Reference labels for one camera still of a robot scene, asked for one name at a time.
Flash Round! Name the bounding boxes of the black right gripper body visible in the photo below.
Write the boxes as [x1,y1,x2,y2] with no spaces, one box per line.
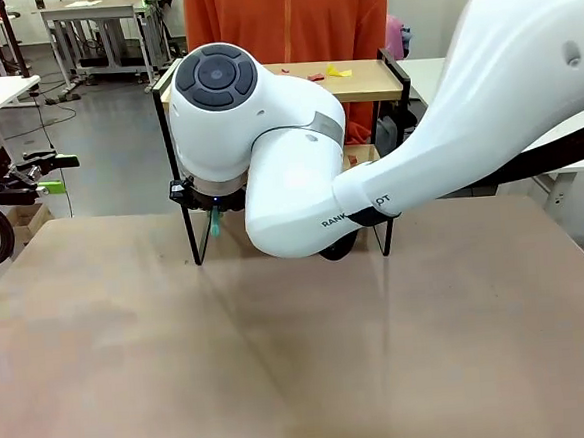
[189,187,246,216]

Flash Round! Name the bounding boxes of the yellow paper scrap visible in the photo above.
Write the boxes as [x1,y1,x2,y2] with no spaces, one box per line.
[324,61,353,80]

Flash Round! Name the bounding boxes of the open cardboard box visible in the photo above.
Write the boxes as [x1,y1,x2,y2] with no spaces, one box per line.
[0,201,57,248]

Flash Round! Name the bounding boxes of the black metal pole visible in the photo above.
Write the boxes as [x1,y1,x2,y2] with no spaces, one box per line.
[0,0,32,81]

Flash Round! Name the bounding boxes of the grey metal workbench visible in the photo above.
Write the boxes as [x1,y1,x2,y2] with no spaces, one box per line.
[38,0,173,92]

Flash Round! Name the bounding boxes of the dark grey bag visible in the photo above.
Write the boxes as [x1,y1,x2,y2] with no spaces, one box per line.
[372,112,422,157]

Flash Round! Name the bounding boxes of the person in orange hoodie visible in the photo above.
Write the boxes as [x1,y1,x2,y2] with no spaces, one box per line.
[183,0,401,160]

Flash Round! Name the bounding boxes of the pink cloth bundle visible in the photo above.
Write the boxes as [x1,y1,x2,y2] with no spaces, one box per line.
[383,12,415,63]

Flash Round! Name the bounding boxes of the black frame wooden shelf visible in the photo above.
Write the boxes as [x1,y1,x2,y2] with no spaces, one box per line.
[150,44,424,273]

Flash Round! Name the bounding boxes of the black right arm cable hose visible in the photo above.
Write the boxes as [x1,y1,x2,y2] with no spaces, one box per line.
[309,102,584,263]

